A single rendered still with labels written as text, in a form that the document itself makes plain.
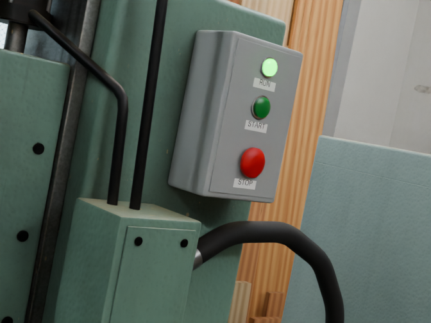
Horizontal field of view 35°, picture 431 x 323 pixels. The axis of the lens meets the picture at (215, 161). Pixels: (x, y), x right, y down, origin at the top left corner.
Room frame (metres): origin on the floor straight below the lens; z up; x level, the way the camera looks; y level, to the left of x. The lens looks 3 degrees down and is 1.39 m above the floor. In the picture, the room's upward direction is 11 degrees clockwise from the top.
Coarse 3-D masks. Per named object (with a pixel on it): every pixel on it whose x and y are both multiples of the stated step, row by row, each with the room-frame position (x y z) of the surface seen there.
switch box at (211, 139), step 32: (224, 32) 0.66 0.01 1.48; (192, 64) 0.68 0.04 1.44; (224, 64) 0.65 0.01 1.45; (256, 64) 0.67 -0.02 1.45; (288, 64) 0.69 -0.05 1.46; (192, 96) 0.68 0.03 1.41; (224, 96) 0.65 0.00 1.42; (256, 96) 0.67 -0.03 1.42; (288, 96) 0.70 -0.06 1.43; (192, 128) 0.67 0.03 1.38; (224, 128) 0.65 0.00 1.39; (288, 128) 0.71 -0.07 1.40; (192, 160) 0.66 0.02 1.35; (224, 160) 0.65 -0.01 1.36; (192, 192) 0.66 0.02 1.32; (224, 192) 0.66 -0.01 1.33; (256, 192) 0.69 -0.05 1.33
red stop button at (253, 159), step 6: (246, 150) 0.67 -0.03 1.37; (252, 150) 0.67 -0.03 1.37; (258, 150) 0.67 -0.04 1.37; (246, 156) 0.66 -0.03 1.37; (252, 156) 0.66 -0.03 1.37; (258, 156) 0.67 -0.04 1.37; (264, 156) 0.68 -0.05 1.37; (246, 162) 0.66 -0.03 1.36; (252, 162) 0.66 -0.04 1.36; (258, 162) 0.67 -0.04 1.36; (264, 162) 0.68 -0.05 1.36; (246, 168) 0.66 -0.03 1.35; (252, 168) 0.67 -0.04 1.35; (258, 168) 0.67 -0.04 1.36; (246, 174) 0.66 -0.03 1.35; (252, 174) 0.67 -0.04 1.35; (258, 174) 0.67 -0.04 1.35
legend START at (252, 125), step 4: (248, 120) 0.67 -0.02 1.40; (248, 124) 0.67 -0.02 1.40; (252, 124) 0.67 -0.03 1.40; (256, 124) 0.67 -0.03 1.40; (260, 124) 0.68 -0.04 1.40; (264, 124) 0.68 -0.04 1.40; (244, 128) 0.67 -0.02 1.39; (248, 128) 0.67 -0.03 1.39; (252, 128) 0.67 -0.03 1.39; (256, 128) 0.68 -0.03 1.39; (260, 128) 0.68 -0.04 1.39; (264, 128) 0.68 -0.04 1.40; (264, 132) 0.68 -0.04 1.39
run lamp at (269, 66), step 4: (264, 60) 0.67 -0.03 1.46; (268, 60) 0.67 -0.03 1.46; (272, 60) 0.67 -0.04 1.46; (264, 64) 0.67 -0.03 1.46; (268, 64) 0.67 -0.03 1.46; (272, 64) 0.67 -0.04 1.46; (276, 64) 0.68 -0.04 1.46; (260, 68) 0.67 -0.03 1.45; (264, 68) 0.67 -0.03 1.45; (268, 68) 0.67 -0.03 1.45; (272, 68) 0.67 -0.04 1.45; (276, 68) 0.68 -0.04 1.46; (264, 72) 0.67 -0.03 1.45; (268, 72) 0.67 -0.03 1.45; (272, 72) 0.67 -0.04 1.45; (264, 76) 0.67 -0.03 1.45; (268, 76) 0.67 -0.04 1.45
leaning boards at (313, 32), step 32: (256, 0) 2.35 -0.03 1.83; (288, 0) 2.47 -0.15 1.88; (320, 0) 2.52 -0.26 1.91; (288, 32) 2.48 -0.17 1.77; (320, 32) 2.53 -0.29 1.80; (320, 64) 2.54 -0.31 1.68; (320, 96) 2.55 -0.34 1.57; (320, 128) 2.56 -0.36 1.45; (288, 160) 2.47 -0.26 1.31; (288, 192) 2.48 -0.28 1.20; (256, 256) 2.33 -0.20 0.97; (288, 256) 2.50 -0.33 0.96; (256, 288) 2.41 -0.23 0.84; (256, 320) 2.24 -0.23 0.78
